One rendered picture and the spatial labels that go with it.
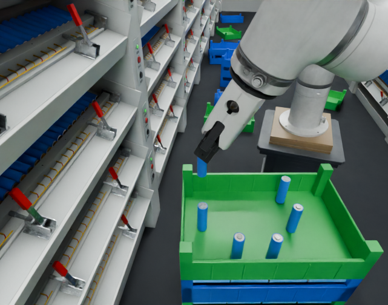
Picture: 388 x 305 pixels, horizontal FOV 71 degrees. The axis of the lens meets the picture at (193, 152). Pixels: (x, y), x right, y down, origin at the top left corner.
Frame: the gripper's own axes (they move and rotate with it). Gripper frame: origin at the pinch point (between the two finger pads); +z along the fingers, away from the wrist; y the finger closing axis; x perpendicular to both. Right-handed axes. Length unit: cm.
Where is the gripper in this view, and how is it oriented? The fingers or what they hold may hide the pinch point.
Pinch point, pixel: (209, 146)
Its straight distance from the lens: 47.8
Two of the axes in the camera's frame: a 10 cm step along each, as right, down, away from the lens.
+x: -7.9, -6.1, 0.9
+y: 4.9, -5.3, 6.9
